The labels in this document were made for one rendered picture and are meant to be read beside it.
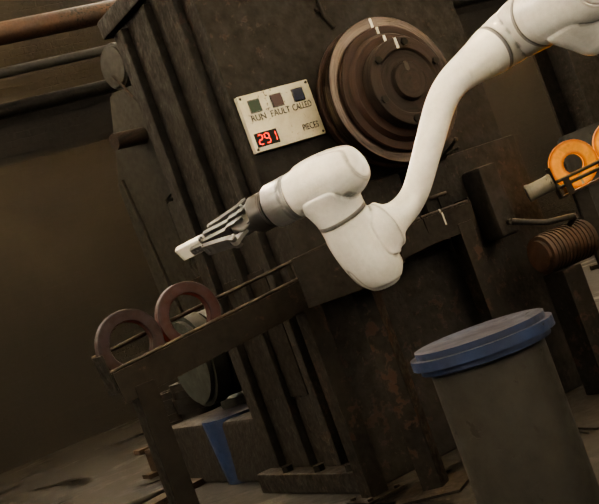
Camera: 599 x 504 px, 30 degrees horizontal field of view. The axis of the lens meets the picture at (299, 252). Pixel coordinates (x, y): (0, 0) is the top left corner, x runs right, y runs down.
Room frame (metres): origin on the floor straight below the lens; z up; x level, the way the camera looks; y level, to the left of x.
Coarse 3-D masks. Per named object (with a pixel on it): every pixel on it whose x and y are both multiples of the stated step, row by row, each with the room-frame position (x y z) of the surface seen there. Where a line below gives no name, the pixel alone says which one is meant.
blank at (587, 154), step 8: (560, 144) 3.59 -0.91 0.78; (568, 144) 3.59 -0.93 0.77; (576, 144) 3.58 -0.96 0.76; (584, 144) 3.58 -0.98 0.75; (552, 152) 3.59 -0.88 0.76; (560, 152) 3.59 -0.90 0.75; (568, 152) 3.59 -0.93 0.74; (576, 152) 3.58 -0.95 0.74; (584, 152) 3.58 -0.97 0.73; (592, 152) 3.58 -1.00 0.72; (552, 160) 3.59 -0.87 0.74; (560, 160) 3.59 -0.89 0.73; (584, 160) 3.58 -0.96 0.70; (592, 160) 3.58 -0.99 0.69; (552, 168) 3.59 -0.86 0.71; (560, 168) 3.59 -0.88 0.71; (592, 168) 3.58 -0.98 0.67; (560, 176) 3.59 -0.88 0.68; (576, 176) 3.59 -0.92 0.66; (592, 176) 3.58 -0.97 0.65; (560, 184) 3.60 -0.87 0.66; (576, 184) 3.59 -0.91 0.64; (584, 184) 3.59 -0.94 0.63
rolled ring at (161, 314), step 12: (168, 288) 3.02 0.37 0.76; (180, 288) 3.03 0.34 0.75; (192, 288) 3.05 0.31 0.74; (204, 288) 3.06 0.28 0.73; (168, 300) 3.01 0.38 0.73; (204, 300) 3.06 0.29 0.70; (216, 300) 3.08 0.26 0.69; (156, 312) 3.00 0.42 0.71; (168, 312) 3.00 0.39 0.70; (216, 312) 3.07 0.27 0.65; (168, 324) 3.00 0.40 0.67; (168, 336) 2.99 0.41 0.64
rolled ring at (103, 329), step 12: (120, 312) 2.94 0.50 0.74; (132, 312) 2.96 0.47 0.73; (144, 312) 2.97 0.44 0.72; (108, 324) 2.92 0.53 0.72; (144, 324) 2.97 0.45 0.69; (156, 324) 2.98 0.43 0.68; (96, 336) 2.91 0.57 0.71; (108, 336) 2.91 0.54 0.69; (156, 336) 2.98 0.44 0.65; (96, 348) 2.91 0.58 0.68; (108, 348) 2.91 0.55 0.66; (108, 360) 2.90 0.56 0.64
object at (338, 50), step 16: (352, 32) 3.42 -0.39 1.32; (416, 32) 3.54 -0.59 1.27; (336, 48) 3.38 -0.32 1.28; (432, 48) 3.56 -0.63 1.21; (336, 64) 3.37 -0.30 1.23; (336, 80) 3.36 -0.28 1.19; (336, 96) 3.35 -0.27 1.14; (336, 112) 3.35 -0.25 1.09; (336, 128) 3.41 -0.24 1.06; (352, 128) 3.36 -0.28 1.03; (352, 144) 3.41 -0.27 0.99; (368, 144) 3.38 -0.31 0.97; (384, 160) 3.45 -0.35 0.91; (400, 160) 3.42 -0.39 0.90
